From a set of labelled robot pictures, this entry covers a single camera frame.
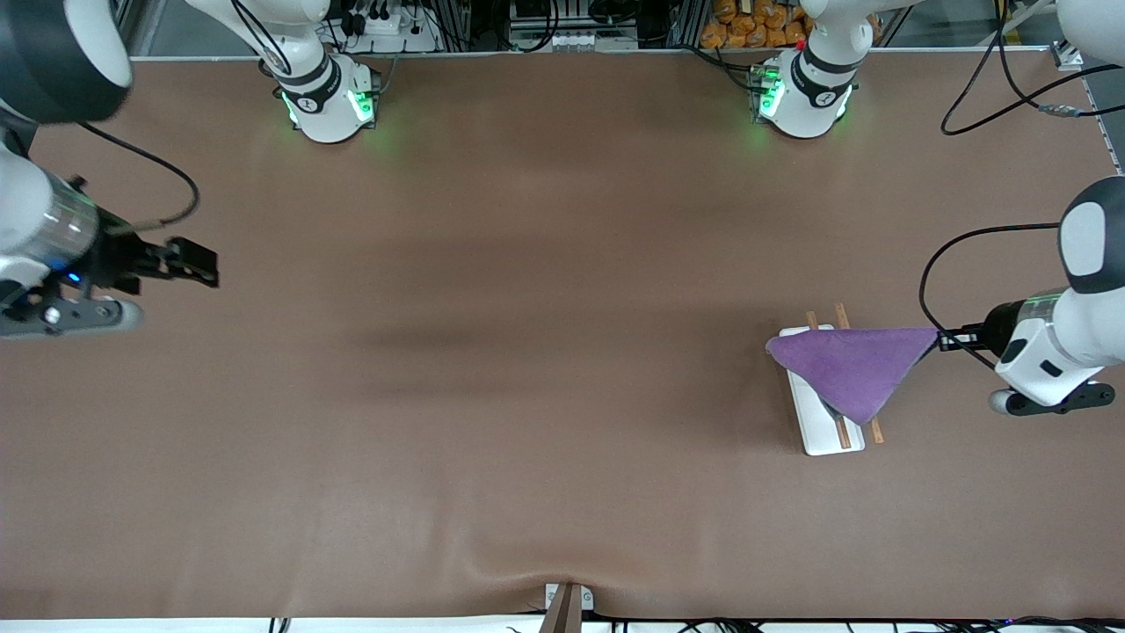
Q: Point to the white terminal block row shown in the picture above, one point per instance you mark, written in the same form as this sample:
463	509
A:
571	40

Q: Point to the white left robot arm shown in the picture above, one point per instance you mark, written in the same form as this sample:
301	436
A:
809	97

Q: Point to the metal camera pole bracket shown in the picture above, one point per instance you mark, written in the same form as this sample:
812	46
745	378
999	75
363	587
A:
565	607

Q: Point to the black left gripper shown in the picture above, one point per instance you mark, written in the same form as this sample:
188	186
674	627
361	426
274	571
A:
995	334

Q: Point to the white power strip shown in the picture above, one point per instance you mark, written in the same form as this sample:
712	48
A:
387	26

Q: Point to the purple microfibre towel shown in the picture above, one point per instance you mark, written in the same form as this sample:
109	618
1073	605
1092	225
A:
852	369

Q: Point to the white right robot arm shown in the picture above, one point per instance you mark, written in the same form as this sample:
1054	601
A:
330	105

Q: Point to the aluminium frame post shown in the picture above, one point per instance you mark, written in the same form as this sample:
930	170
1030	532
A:
145	26
1068	53

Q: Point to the white rectangular tray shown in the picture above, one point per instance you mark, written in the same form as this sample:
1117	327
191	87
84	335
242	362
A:
817	435

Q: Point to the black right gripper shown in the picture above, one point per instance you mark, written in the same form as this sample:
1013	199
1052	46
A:
117	258

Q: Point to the orange packets pile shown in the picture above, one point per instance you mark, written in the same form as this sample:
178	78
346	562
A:
747	22

